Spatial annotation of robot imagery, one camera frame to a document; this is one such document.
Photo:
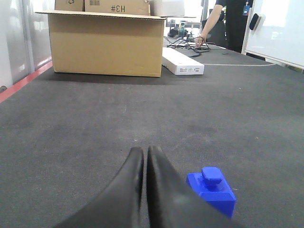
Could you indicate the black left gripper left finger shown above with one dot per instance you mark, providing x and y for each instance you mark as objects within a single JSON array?
[{"x": 118, "y": 205}]

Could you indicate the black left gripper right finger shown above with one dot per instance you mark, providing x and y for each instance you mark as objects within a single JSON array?
[{"x": 172, "y": 203}]

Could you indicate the blue plastic bottle-shaped part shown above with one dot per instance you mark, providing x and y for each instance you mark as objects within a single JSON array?
[{"x": 211, "y": 185}]

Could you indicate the long white product box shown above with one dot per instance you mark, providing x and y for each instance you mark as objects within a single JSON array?
[{"x": 180, "y": 64}]

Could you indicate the large cardboard box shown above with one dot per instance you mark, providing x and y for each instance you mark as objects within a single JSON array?
[{"x": 105, "y": 43}]

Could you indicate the person in black shirt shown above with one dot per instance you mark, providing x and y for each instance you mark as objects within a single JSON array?
[{"x": 236, "y": 20}]

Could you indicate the white whiteboard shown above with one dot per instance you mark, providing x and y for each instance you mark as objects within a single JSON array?
[{"x": 279, "y": 33}]

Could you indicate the cardboard box labelled H3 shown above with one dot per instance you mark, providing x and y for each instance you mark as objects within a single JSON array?
[{"x": 133, "y": 7}]

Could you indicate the black whiteboard eraser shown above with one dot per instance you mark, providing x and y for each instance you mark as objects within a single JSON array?
[{"x": 254, "y": 21}]

